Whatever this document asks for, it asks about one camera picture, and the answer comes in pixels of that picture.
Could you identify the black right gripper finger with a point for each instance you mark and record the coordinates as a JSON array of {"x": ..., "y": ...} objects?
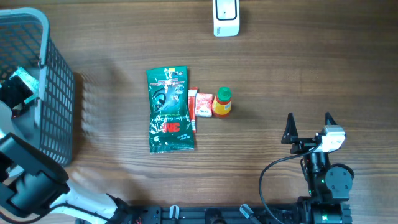
[
  {"x": 290, "y": 134},
  {"x": 329, "y": 119}
]

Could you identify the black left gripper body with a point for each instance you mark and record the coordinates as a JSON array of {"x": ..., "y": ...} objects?
[{"x": 19, "y": 91}]

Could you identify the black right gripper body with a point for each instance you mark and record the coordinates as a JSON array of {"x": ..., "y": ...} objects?
[{"x": 303, "y": 145}]

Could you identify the orange sauce bottle green cap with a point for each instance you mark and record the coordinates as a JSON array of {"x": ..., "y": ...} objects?
[{"x": 221, "y": 105}]

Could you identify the small red white packet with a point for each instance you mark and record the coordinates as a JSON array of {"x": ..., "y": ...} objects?
[{"x": 203, "y": 105}]

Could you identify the red stick packet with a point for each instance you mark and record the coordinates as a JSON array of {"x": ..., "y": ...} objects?
[{"x": 191, "y": 106}]

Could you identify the green 3M product pouch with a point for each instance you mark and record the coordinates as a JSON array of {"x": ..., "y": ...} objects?
[{"x": 170, "y": 127}]

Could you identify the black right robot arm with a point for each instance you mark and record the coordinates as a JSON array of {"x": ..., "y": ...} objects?
[{"x": 328, "y": 184}]

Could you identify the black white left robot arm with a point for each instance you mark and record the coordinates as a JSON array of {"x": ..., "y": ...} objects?
[{"x": 43, "y": 186}]

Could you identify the white barcode scanner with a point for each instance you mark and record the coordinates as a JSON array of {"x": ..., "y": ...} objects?
[{"x": 226, "y": 18}]

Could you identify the pale teal flat packet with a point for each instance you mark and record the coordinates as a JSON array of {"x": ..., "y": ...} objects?
[{"x": 27, "y": 84}]

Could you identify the grey plastic mesh basket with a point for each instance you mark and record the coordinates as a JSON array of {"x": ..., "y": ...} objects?
[{"x": 48, "y": 121}]

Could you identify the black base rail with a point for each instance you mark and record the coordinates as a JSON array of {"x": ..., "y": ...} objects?
[{"x": 276, "y": 213}]

